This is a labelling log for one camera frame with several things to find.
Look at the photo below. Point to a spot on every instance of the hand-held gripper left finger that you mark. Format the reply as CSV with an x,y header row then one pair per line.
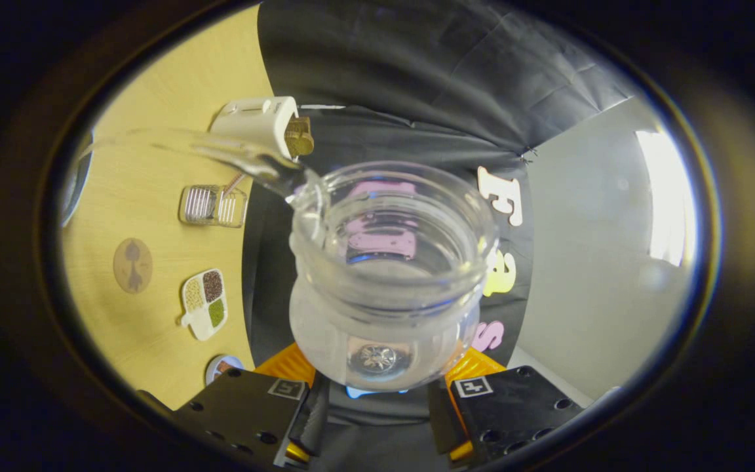
x,y
315,413

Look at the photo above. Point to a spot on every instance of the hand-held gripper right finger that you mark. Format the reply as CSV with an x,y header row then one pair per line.
x,y
440,419

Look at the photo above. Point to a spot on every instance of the clear glass bottle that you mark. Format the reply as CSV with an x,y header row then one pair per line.
x,y
390,295

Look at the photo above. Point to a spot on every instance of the round cork coaster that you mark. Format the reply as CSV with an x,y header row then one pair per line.
x,y
132,265

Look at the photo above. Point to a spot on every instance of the small blue plate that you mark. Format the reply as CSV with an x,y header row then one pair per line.
x,y
215,370

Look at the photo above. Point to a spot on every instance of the white divided bean dish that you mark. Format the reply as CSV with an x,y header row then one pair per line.
x,y
204,324

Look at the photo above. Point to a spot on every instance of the pink striped straw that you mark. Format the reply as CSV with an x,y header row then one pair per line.
x,y
233,185

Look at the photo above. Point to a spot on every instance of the brown toast slice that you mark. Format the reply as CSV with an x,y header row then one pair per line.
x,y
299,137

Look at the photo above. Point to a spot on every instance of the white toaster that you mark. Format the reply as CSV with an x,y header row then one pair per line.
x,y
253,121

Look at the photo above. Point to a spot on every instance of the ceiling light panel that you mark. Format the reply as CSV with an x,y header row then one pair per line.
x,y
669,196

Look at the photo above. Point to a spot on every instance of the wooden table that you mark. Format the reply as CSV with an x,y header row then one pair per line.
x,y
154,85

